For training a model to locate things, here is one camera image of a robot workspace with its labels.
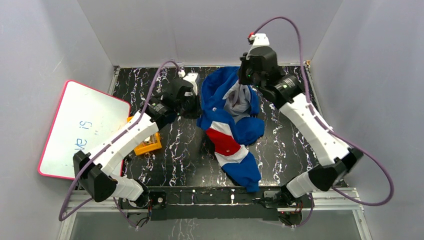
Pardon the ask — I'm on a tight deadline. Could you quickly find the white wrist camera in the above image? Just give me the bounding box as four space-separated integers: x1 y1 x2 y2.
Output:
247 32 270 55
178 70 200 96

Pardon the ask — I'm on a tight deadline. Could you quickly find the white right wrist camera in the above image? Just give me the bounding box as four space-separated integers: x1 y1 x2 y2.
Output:
247 32 270 55

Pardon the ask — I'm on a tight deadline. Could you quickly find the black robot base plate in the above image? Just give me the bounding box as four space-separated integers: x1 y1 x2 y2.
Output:
118 186 315 227

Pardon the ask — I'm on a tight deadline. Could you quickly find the orange plastic box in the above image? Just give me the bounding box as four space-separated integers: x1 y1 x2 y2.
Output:
133 132 162 156

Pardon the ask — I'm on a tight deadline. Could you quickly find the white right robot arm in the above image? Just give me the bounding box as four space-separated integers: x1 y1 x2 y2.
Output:
237 46 364 207

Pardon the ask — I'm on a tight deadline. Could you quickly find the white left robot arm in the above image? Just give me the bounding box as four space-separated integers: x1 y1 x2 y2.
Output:
73 73 201 208

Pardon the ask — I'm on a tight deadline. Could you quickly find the pink-framed whiteboard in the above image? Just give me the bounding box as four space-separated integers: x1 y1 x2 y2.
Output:
38 80 131 180

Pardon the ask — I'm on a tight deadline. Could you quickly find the blue red white jacket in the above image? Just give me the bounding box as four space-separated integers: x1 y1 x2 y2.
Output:
196 66 265 193

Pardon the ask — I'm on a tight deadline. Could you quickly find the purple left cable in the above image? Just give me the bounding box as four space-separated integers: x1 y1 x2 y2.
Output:
58 59 183 222

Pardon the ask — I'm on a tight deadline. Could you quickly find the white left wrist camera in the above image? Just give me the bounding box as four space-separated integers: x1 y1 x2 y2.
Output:
178 70 200 96

